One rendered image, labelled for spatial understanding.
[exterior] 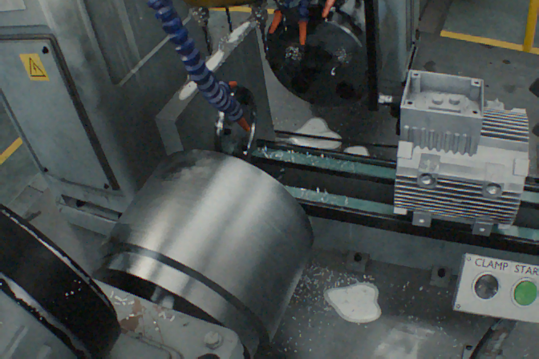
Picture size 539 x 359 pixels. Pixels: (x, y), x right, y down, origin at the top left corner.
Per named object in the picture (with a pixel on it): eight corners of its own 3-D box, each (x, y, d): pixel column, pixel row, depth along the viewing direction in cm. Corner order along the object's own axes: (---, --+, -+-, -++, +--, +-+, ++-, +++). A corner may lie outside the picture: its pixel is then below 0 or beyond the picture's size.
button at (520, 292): (509, 302, 51) (512, 304, 49) (514, 278, 51) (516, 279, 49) (532, 305, 49) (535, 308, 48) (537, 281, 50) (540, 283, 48)
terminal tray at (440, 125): (399, 147, 70) (399, 108, 65) (408, 105, 77) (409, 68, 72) (476, 159, 66) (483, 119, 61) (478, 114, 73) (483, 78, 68)
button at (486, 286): (471, 296, 52) (472, 297, 51) (476, 272, 53) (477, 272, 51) (494, 300, 51) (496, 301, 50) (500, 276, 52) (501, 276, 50)
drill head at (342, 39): (257, 124, 104) (237, 21, 88) (315, 34, 131) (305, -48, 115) (373, 142, 95) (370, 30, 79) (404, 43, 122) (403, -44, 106)
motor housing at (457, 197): (390, 234, 77) (395, 147, 65) (408, 157, 90) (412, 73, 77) (504, 252, 70) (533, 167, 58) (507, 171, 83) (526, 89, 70)
